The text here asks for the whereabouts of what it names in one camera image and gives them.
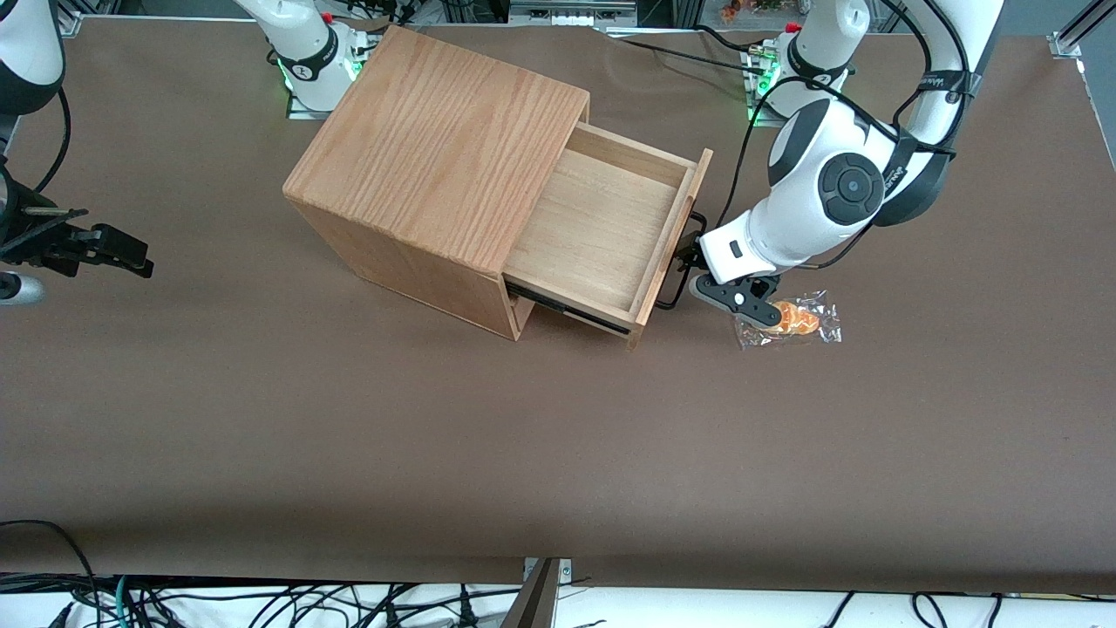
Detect wooden drawer cabinet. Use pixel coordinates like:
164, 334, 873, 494
282, 24, 592, 343

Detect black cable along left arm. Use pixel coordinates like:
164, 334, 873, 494
610, 0, 973, 271

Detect black looped floor cable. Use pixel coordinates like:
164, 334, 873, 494
0, 520, 99, 611

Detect grey equipment box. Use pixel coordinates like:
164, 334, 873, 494
508, 0, 639, 28

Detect black metal drawer handle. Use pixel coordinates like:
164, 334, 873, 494
654, 209, 709, 312

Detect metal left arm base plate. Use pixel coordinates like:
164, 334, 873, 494
741, 39, 842, 130

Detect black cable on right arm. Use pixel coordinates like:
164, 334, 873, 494
31, 85, 72, 195

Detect aluminium frame strut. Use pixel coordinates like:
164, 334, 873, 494
501, 556, 573, 628

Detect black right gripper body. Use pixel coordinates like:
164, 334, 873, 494
0, 164, 92, 276

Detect brown table cover mat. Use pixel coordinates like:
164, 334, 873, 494
0, 17, 1116, 596

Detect bread roll in clear wrapper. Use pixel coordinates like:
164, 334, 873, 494
735, 290, 843, 352

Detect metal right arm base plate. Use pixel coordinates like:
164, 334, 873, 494
286, 83, 367, 120

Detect colourful background objects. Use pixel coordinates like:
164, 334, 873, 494
719, 0, 809, 24

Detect black cable bundle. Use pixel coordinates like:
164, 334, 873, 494
0, 571, 524, 628

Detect wooden drawer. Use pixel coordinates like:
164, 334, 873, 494
502, 122, 714, 352

